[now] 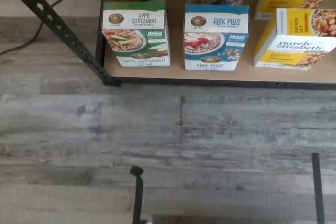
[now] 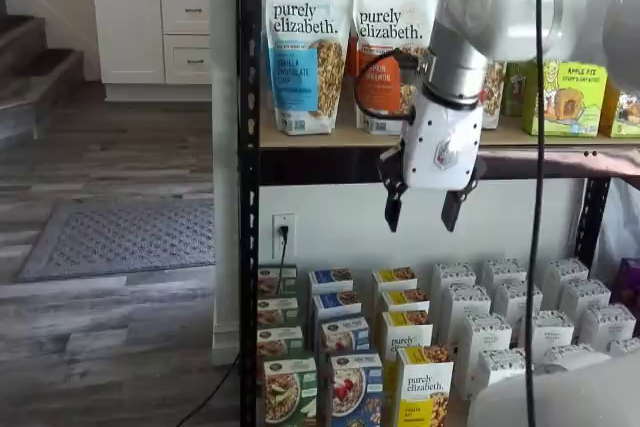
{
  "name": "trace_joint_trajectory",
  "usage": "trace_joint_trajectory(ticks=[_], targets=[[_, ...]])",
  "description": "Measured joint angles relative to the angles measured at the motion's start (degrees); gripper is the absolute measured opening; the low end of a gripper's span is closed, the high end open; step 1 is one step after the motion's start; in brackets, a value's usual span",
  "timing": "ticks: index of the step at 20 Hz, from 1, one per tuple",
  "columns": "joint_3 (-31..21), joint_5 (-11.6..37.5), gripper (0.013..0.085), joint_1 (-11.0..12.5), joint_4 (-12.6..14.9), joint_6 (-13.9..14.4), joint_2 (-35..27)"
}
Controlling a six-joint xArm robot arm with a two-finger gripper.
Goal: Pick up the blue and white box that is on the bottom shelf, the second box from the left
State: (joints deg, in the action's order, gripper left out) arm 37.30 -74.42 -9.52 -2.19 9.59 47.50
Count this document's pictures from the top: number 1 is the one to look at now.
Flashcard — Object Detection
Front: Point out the black power cable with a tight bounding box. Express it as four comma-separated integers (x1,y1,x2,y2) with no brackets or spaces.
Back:
0,0,94,56

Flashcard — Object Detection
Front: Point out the light wooden shelf board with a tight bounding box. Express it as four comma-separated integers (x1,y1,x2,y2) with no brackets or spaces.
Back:
103,0,336,80

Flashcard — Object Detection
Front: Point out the black metal shelving rack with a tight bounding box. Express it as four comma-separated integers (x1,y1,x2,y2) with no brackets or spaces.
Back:
0,0,336,91

